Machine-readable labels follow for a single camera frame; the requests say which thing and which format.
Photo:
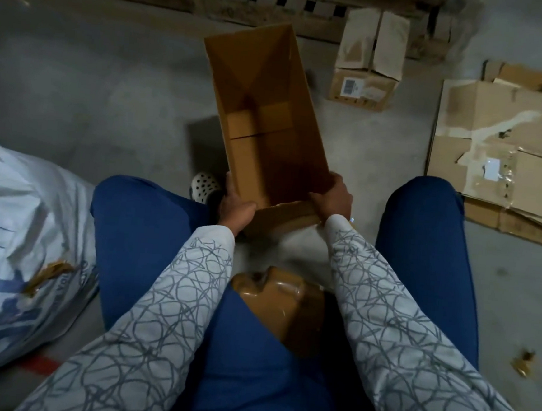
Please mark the person's right hand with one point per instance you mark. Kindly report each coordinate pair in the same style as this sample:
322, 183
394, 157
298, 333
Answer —
332, 198

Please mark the person's left hand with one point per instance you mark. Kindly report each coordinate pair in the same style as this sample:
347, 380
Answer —
235, 210

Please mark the large black-label cardboard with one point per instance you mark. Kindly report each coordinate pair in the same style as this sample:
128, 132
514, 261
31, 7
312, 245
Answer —
268, 119

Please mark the small brown cardboard box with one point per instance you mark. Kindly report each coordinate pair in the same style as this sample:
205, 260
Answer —
372, 56

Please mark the person's left forearm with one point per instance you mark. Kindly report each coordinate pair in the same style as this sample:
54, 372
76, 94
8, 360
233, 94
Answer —
139, 333

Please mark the person's right forearm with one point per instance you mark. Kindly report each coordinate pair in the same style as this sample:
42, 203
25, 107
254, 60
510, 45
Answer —
410, 345

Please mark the person's left white clog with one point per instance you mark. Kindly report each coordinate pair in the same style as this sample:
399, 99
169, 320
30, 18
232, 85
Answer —
204, 186

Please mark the person's blue trousers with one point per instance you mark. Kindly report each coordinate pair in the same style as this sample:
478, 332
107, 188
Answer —
426, 262

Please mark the small cardboard box being taped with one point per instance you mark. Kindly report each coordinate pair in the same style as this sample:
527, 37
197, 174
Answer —
509, 156

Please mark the brown plastic-wrapped stool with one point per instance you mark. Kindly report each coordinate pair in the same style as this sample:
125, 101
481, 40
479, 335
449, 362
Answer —
277, 302

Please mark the wooden pallet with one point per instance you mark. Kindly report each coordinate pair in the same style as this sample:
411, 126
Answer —
268, 2

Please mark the white woven sack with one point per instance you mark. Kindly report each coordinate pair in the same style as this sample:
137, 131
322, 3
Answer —
19, 258

